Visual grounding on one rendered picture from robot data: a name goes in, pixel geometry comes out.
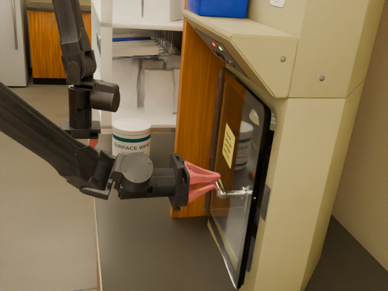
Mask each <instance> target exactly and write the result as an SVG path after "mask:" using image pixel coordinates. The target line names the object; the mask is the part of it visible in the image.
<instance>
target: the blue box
mask: <svg viewBox="0 0 388 291"><path fill-rule="evenodd" d="M247 7H248V0H188V3H187V10H188V11H190V12H192V13H195V14H197V15H199V16H209V17H228V18H246V16H247Z"/></svg>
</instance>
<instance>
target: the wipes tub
mask: <svg viewBox="0 0 388 291"><path fill-rule="evenodd" d="M150 140H151V124H150V122H148V121H146V120H144V119H141V118H132V117H128V118H120V119H117V120H115V121H114V122H113V134H112V153H113V154H112V155H114V156H117V155H118V154H119V153H122V154H127V155H129V154H131V153H133V152H141V153H144V154H146V155H147V156H148V157H150Z"/></svg>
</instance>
